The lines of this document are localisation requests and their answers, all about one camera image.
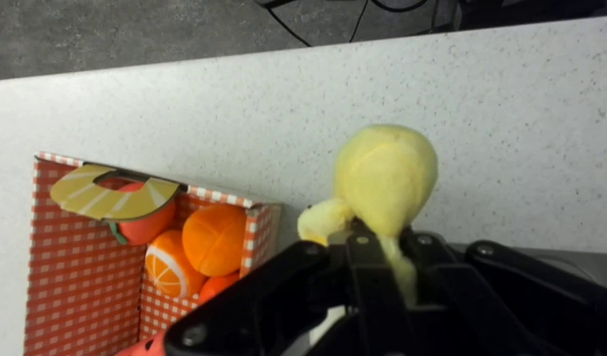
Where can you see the watermelon slice plush toy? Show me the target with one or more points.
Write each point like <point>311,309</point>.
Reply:
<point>143,346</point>

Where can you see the orange checkered cardboard box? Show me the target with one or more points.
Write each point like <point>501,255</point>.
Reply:
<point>78,283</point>

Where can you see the round orange plush toy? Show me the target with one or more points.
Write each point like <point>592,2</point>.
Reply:
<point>217,237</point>

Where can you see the orange slice plush toy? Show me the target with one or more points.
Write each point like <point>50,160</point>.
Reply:
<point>169,267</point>

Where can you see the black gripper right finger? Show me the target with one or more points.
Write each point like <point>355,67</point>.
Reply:
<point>444,297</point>

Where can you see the yellow pear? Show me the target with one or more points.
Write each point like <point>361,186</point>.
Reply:
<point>389,178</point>

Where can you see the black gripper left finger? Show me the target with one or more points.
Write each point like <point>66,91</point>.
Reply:
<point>365,283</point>

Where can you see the red round plush toy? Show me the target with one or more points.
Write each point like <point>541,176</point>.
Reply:
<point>145,227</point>

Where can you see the small orange plush toy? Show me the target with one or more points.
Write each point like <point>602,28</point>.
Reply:
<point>217,287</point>

